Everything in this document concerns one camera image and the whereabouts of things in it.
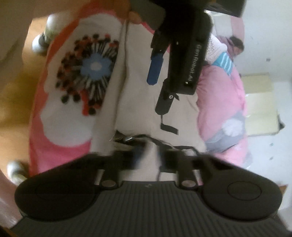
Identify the grey white shoe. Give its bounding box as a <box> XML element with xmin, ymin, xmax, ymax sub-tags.
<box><xmin>7</xmin><ymin>161</ymin><xmax>29</xmax><ymax>185</ymax></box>
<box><xmin>32</xmin><ymin>15</ymin><xmax>60</xmax><ymax>54</ymax></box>

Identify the beige jacket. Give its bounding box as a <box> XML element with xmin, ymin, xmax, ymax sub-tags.
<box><xmin>91</xmin><ymin>20</ymin><xmax>207</xmax><ymax>183</ymax></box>

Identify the person's left hand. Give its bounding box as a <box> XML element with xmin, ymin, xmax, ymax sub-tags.
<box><xmin>112</xmin><ymin>0</ymin><xmax>144</xmax><ymax>24</ymax></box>

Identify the turquoise striped cloth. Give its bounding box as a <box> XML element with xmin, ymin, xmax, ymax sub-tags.
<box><xmin>213</xmin><ymin>52</ymin><xmax>234</xmax><ymax>76</ymax></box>

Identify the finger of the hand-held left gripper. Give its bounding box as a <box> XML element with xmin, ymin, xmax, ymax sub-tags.
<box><xmin>146</xmin><ymin>31</ymin><xmax>170</xmax><ymax>86</ymax></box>
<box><xmin>155</xmin><ymin>79</ymin><xmax>180</xmax><ymax>115</ymax></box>

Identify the pink grey floral quilt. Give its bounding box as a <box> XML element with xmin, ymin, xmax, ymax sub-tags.
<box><xmin>196</xmin><ymin>61</ymin><xmax>253</xmax><ymax>169</ymax></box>

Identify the white brown checked blanket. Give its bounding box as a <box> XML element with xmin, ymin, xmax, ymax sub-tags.
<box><xmin>205</xmin><ymin>33</ymin><xmax>228</xmax><ymax>62</ymax></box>

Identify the pink cream headboard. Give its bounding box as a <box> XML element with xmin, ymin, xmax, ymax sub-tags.
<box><xmin>228</xmin><ymin>16</ymin><xmax>246</xmax><ymax>40</ymax></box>

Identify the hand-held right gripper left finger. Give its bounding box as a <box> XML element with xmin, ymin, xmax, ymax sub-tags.
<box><xmin>98</xmin><ymin>141</ymin><xmax>147</xmax><ymax>189</ymax></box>

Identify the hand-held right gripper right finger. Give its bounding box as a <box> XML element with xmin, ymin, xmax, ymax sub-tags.
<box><xmin>158</xmin><ymin>147</ymin><xmax>219</xmax><ymax>189</ymax></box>

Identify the cream wardrobe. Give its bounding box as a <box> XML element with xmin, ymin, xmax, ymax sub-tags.
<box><xmin>241</xmin><ymin>73</ymin><xmax>285</xmax><ymax>137</ymax></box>

